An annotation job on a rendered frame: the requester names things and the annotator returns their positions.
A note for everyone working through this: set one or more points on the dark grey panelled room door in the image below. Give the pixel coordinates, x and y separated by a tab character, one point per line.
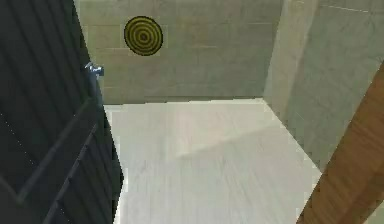
46	110

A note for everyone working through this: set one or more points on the brown wooden room door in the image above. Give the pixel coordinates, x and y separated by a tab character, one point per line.
353	166

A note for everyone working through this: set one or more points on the yellow black round wall target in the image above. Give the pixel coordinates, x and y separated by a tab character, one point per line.
143	35

